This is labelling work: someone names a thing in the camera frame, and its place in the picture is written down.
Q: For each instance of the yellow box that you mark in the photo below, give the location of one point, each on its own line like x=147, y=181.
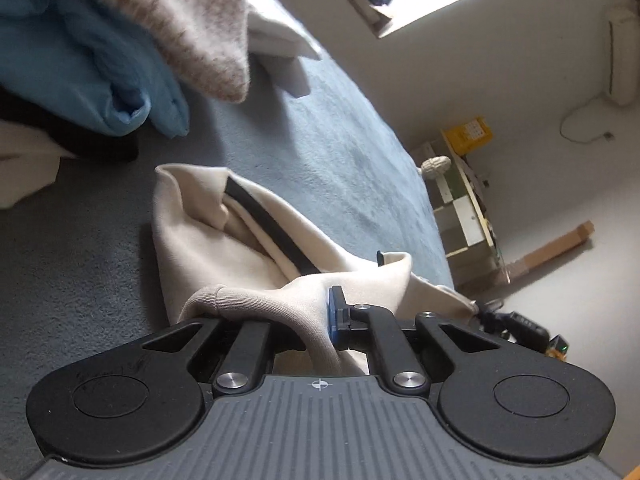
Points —
x=467, y=135

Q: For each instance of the white garment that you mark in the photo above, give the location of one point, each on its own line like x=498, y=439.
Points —
x=25, y=165

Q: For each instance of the blue garment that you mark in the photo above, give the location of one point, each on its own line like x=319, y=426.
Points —
x=75, y=60

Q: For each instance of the white crumpled cloth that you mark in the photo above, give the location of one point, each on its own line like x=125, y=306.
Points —
x=280, y=40

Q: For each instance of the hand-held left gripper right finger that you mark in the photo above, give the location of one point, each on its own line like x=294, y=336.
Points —
x=334, y=320

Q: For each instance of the black garment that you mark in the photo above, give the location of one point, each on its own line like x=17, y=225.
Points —
x=75, y=140

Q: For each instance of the beige zip jacket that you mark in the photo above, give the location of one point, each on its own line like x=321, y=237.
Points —
x=200, y=240

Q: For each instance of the white air conditioner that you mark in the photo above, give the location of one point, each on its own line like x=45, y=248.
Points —
x=622, y=55

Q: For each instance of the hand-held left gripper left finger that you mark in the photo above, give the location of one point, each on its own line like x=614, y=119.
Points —
x=250, y=345

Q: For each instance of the cream carved bedpost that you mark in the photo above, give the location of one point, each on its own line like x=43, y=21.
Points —
x=435, y=166

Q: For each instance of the tall cardboard sheet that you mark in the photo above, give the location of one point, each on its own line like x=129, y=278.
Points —
x=555, y=247

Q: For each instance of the wooden desk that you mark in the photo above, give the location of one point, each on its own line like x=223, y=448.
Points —
x=470, y=225

